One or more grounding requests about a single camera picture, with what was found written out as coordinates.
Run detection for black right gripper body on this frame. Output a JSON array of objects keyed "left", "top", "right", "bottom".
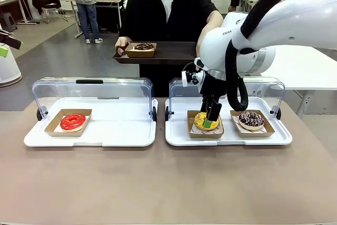
[{"left": 199, "top": 74, "right": 229, "bottom": 100}]

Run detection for yellow sprinkled donut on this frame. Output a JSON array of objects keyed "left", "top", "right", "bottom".
[{"left": 194, "top": 112, "right": 220, "bottom": 132}]

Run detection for kraft paper donut box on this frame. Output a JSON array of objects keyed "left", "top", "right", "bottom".
[
  {"left": 44, "top": 108, "right": 93, "bottom": 138},
  {"left": 124, "top": 42, "right": 158, "bottom": 58},
  {"left": 230, "top": 109, "right": 276, "bottom": 139},
  {"left": 187, "top": 110, "right": 224, "bottom": 139}
]

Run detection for brown serving tray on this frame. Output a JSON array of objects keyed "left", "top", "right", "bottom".
[{"left": 112, "top": 41, "right": 201, "bottom": 65}]

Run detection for chocolate donut orange sprinkles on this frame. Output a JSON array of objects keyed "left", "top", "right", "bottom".
[{"left": 133, "top": 42, "right": 155, "bottom": 51}]

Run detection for person's left forearm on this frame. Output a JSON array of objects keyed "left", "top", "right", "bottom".
[{"left": 196, "top": 10, "right": 224, "bottom": 57}]

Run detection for dark donut white pink sprinkles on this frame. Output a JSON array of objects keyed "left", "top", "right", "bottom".
[{"left": 238, "top": 111, "right": 266, "bottom": 131}]

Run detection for red glazed donut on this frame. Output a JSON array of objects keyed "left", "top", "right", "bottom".
[{"left": 60, "top": 113, "right": 87, "bottom": 133}]

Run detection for person in black shirt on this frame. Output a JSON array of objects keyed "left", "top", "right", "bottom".
[{"left": 118, "top": 0, "right": 224, "bottom": 98}]

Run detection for person's right hand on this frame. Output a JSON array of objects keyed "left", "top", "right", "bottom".
[{"left": 115, "top": 37, "right": 132, "bottom": 56}]

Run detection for small grey stool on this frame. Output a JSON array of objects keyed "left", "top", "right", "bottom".
[{"left": 0, "top": 14, "right": 18, "bottom": 33}]

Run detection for white display case base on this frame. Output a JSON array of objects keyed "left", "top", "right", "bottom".
[
  {"left": 23, "top": 96, "right": 159, "bottom": 148},
  {"left": 165, "top": 96, "right": 293, "bottom": 147}
]

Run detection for chair with black jacket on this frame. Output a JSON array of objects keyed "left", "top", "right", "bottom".
[{"left": 31, "top": 0, "right": 68, "bottom": 24}]

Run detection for white rectangular table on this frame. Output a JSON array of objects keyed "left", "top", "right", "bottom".
[{"left": 259, "top": 45, "right": 337, "bottom": 116}]

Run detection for black corrugated cable hose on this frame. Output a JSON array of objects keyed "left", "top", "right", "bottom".
[{"left": 226, "top": 0, "right": 321, "bottom": 112}]

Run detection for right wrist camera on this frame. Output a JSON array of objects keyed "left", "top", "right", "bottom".
[{"left": 181, "top": 71, "right": 203, "bottom": 87}]

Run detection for clear dome lid black handle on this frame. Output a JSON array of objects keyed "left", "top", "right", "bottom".
[
  {"left": 31, "top": 76, "right": 158, "bottom": 122},
  {"left": 165, "top": 76, "right": 286, "bottom": 120}
]

